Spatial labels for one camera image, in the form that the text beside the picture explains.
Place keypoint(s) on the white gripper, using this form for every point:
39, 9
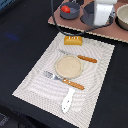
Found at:
102, 11

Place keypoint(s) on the grey pot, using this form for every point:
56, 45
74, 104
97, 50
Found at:
88, 15

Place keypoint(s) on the grey bowl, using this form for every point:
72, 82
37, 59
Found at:
74, 10

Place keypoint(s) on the red toy tomato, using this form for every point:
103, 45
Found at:
65, 9

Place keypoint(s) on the orange toy bread loaf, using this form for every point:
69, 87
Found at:
73, 40

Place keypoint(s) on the cream bowl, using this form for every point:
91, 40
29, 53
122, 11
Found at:
122, 16

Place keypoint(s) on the pink tray mat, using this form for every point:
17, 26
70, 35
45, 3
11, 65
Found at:
113, 31

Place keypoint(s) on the round wooden plate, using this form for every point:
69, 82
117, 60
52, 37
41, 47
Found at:
69, 66

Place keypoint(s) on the white woven placemat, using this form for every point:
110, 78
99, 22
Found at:
48, 94

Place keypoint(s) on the wooden handled knife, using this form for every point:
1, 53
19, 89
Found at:
79, 56

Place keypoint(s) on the wooden handled fork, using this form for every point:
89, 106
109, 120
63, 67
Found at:
54, 77

